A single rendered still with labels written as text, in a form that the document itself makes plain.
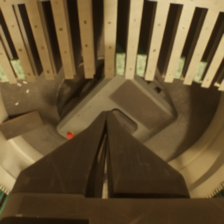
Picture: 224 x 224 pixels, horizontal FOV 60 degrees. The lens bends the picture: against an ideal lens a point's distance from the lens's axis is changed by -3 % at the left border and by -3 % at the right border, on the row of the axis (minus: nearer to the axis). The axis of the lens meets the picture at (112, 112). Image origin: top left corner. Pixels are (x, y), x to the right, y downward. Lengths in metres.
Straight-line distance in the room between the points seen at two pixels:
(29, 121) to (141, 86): 0.94
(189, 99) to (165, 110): 0.40
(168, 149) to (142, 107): 0.79
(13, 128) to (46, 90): 0.41
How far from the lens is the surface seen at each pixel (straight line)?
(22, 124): 1.67
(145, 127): 1.27
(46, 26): 0.23
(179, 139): 1.82
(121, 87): 1.10
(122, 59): 0.22
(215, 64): 0.24
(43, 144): 1.87
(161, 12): 0.21
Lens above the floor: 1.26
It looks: 55 degrees down
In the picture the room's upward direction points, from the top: 179 degrees counter-clockwise
